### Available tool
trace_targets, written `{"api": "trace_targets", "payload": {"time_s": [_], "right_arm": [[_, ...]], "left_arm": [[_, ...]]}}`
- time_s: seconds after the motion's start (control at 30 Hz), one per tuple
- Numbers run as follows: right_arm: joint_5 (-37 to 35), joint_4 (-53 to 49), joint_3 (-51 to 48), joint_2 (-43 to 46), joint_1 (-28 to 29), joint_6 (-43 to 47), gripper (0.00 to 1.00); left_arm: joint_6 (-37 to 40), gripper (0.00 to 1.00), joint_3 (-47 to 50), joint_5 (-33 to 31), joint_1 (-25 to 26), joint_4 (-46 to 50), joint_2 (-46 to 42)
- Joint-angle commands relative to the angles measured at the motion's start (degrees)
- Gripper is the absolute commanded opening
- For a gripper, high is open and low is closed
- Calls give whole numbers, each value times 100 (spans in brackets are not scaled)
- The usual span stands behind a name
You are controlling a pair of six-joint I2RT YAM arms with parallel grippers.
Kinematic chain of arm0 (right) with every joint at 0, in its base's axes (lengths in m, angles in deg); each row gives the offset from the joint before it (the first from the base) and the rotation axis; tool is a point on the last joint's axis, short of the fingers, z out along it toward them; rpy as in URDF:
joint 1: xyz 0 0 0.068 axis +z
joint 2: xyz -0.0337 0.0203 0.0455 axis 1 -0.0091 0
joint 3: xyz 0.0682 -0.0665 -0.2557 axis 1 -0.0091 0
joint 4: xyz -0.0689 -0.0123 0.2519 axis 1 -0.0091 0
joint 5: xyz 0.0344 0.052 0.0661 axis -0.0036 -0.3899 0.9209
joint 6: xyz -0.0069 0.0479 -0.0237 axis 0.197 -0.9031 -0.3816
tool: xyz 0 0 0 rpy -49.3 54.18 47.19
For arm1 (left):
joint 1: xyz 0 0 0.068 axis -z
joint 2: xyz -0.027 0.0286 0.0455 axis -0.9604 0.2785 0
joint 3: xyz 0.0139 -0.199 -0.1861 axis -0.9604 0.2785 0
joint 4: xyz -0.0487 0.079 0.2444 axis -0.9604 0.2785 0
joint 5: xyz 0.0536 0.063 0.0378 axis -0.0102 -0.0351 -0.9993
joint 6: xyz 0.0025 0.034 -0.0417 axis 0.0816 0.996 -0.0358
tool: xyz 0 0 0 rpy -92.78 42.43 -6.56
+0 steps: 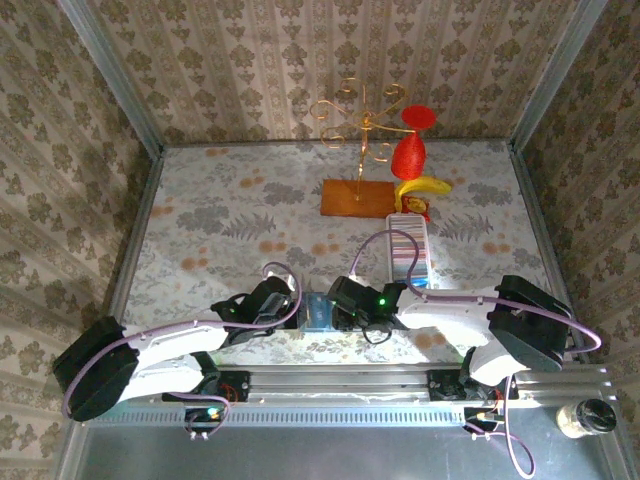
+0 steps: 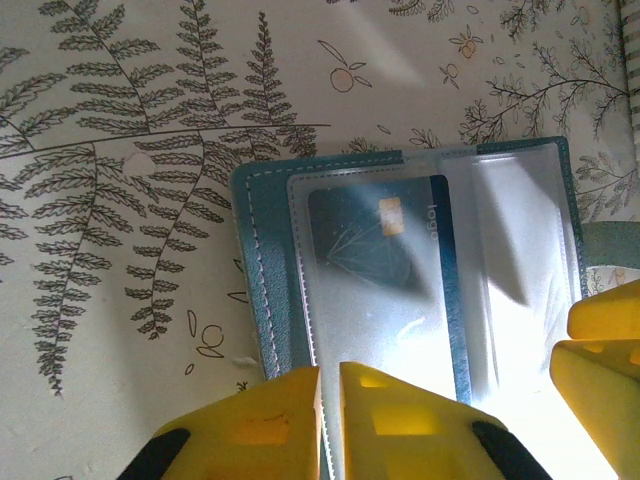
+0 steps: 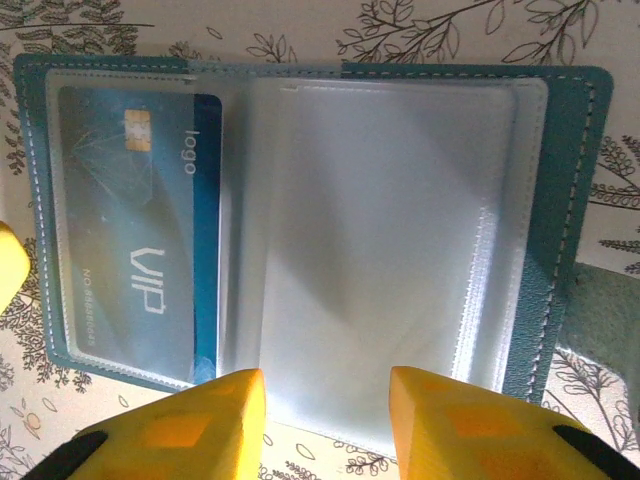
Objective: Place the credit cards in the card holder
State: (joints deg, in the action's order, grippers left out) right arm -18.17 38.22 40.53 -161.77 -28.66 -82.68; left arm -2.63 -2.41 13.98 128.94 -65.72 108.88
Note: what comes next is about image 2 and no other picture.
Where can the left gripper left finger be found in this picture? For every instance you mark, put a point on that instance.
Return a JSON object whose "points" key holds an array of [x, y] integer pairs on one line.
{"points": [[240, 430]]}

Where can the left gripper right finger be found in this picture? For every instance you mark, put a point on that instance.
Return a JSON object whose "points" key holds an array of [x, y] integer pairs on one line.
{"points": [[415, 425]]}

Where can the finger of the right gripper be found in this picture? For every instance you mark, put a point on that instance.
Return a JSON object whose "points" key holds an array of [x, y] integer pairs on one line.
{"points": [[600, 400], [610, 315]]}

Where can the teal card holder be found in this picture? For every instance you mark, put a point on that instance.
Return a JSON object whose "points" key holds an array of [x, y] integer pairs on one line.
{"points": [[265, 250]]}

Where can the blue credit card with chip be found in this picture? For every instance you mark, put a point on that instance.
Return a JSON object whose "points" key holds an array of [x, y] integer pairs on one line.
{"points": [[360, 240]]}

